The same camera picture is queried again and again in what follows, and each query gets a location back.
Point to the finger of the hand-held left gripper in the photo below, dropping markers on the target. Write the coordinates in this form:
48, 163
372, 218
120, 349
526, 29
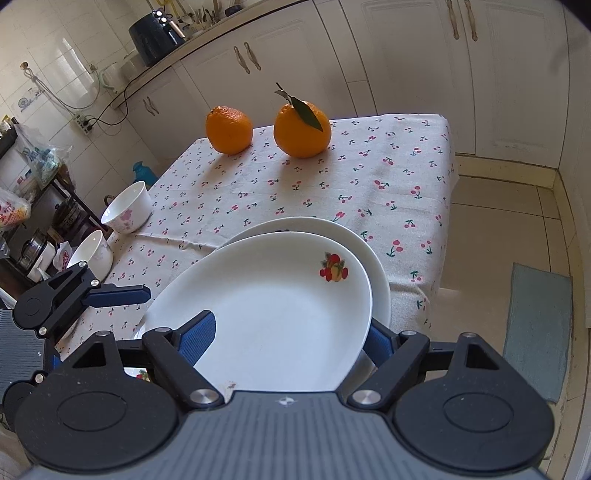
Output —
115, 295

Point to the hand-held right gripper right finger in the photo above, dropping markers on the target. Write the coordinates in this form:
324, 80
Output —
378, 344

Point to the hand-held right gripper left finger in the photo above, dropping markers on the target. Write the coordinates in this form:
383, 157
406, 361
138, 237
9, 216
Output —
198, 337

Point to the white bowl with pink flowers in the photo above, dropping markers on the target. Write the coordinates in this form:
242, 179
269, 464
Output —
127, 207
92, 254

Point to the white plate with fruit print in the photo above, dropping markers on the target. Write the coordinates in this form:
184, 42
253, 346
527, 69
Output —
277, 300
369, 265

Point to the white rice cooker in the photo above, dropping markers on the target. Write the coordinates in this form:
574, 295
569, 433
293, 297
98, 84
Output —
37, 256

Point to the steel cooking pot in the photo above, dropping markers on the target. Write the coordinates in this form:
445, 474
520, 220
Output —
69, 214

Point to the blue thermos jug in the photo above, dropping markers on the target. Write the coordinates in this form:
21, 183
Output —
144, 174

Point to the white red-print plastic bag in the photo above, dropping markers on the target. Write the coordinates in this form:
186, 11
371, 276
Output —
11, 210

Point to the clear plastic bag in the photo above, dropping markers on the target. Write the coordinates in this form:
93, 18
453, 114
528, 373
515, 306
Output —
39, 157

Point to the grey floor mat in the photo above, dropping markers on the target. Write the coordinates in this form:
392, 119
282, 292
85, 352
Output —
538, 332

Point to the cherry print tablecloth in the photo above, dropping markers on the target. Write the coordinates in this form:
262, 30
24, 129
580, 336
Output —
323, 194

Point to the white power strip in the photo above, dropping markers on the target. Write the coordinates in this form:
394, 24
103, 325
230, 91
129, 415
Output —
84, 123

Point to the orange with knobby top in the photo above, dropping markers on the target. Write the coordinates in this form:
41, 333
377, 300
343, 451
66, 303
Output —
229, 129

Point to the white electric kettle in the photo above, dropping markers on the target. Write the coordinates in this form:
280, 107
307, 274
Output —
108, 76

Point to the orange with green leaf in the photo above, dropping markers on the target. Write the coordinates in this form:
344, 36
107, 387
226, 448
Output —
302, 134

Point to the white countertop appliance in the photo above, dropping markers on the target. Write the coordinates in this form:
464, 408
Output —
131, 64

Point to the dark air fryer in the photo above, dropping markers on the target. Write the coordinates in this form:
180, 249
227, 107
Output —
154, 37

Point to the white kitchen cabinets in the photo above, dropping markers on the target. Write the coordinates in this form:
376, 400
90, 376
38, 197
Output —
369, 69

